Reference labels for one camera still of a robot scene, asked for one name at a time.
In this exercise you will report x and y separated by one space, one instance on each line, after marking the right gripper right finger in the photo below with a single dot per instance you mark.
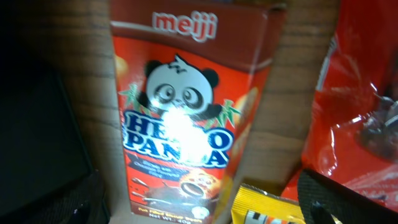
322 199

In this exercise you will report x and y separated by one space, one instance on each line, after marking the red Hello Panda box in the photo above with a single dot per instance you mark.
189 76

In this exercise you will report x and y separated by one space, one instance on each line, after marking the red Hacks candy bag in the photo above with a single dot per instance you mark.
352 138

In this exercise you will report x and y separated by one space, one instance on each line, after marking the yellow Hacks candy bag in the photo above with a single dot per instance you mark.
255 206

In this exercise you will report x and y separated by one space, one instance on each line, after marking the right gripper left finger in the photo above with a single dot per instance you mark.
83 203

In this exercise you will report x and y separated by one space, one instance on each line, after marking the dark green gift box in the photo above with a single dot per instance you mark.
42 150

